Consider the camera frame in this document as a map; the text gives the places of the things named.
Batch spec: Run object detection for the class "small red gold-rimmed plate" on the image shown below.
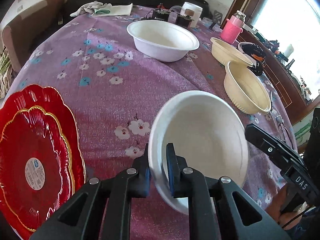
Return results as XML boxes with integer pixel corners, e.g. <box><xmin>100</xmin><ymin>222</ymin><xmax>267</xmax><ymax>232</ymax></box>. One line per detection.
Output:
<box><xmin>1</xmin><ymin>106</ymin><xmax>75</xmax><ymax>237</ymax></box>

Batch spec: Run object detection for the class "white foam bowl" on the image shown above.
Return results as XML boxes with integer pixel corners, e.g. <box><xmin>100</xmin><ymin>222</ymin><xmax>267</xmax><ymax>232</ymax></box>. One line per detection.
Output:
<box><xmin>148</xmin><ymin>90</ymin><xmax>249</xmax><ymax>215</ymax></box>
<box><xmin>127</xmin><ymin>20</ymin><xmax>200</xmax><ymax>62</ymax></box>

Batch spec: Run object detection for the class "beige plastic bowl with tab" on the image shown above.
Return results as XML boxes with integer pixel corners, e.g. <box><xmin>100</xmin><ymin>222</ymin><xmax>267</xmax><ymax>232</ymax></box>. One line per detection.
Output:
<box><xmin>223</xmin><ymin>61</ymin><xmax>271</xmax><ymax>115</ymax></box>

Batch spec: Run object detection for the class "large red scalloped plate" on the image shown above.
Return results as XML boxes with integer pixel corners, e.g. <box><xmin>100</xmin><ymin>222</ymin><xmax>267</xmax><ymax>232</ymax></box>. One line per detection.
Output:
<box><xmin>1</xmin><ymin>84</ymin><xmax>86</xmax><ymax>239</ymax></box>

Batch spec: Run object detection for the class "person's right hand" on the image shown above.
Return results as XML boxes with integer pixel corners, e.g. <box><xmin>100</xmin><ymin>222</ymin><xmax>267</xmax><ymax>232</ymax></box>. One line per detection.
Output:
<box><xmin>265</xmin><ymin>184</ymin><xmax>310</xmax><ymax>232</ymax></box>

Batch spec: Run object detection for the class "brown wooden cabinet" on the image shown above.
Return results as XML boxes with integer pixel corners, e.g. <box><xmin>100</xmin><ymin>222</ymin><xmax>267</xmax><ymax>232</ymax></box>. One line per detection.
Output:
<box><xmin>238</xmin><ymin>30</ymin><xmax>319</xmax><ymax>125</ymax></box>

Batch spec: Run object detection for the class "purple floral tablecloth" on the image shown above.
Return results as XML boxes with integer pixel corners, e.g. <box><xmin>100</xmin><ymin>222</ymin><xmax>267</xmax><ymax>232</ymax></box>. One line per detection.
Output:
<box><xmin>5</xmin><ymin>6</ymin><xmax>297</xmax><ymax>239</ymax></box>

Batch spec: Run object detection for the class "pink water bottle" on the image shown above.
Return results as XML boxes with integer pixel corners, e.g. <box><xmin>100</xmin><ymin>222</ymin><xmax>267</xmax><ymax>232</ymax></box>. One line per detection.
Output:
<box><xmin>220</xmin><ymin>10</ymin><xmax>246</xmax><ymax>44</ymax></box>

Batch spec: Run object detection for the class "white paper bag green logo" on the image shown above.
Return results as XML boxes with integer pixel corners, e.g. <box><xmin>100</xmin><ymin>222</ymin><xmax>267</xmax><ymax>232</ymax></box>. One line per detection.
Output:
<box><xmin>91</xmin><ymin>3</ymin><xmax>133</xmax><ymax>17</ymax></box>

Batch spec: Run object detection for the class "black servo box left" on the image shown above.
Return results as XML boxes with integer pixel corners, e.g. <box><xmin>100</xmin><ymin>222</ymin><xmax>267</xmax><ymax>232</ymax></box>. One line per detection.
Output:
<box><xmin>151</xmin><ymin>8</ymin><xmax>170</xmax><ymax>22</ymax></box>

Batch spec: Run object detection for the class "black servo box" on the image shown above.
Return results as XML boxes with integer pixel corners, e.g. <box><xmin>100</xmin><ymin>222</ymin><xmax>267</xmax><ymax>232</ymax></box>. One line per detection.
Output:
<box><xmin>151</xmin><ymin>8</ymin><xmax>170</xmax><ymax>22</ymax></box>
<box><xmin>175</xmin><ymin>15</ymin><xmax>193</xmax><ymax>29</ymax></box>

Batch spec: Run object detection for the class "maroon armchair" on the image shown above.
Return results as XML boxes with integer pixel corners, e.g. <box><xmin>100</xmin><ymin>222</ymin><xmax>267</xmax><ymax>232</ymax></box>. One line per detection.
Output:
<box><xmin>2</xmin><ymin>0</ymin><xmax>65</xmax><ymax>72</ymax></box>

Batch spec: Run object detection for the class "black servo box right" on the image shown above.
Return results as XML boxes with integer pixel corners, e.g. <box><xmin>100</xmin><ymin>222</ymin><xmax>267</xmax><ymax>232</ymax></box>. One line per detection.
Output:
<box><xmin>175</xmin><ymin>15</ymin><xmax>193</xmax><ymax>29</ymax></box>

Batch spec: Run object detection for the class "black perforated stand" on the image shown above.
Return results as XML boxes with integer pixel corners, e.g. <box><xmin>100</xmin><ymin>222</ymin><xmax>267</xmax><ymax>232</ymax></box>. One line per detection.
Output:
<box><xmin>210</xmin><ymin>10</ymin><xmax>222</xmax><ymax>29</ymax></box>

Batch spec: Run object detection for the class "white rag cloth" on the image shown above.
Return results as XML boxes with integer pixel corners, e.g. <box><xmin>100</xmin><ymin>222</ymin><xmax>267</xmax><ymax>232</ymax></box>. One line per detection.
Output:
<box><xmin>70</xmin><ymin>1</ymin><xmax>111</xmax><ymax>17</ymax></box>

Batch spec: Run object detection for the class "white plastic jar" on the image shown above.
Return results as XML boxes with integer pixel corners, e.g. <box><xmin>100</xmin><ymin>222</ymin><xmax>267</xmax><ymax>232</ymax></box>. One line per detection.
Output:
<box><xmin>180</xmin><ymin>2</ymin><xmax>203</xmax><ymax>28</ymax></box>

